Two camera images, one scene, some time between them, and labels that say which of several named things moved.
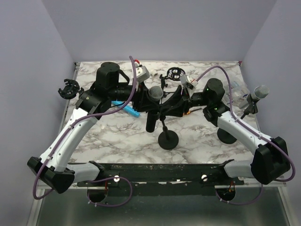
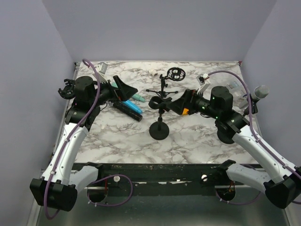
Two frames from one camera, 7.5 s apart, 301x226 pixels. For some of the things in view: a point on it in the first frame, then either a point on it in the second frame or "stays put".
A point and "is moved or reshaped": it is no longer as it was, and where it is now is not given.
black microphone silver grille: [155, 92] -> [119, 106]
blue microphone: [127, 108] is moved or reshaped
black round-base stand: [168, 139] -> [159, 130]
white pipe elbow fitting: [154, 73] stays put
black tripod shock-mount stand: [174, 73] stays put
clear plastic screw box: [239, 92] stays put
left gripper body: [139, 93] -> [107, 93]
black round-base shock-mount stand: [70, 90] stays put
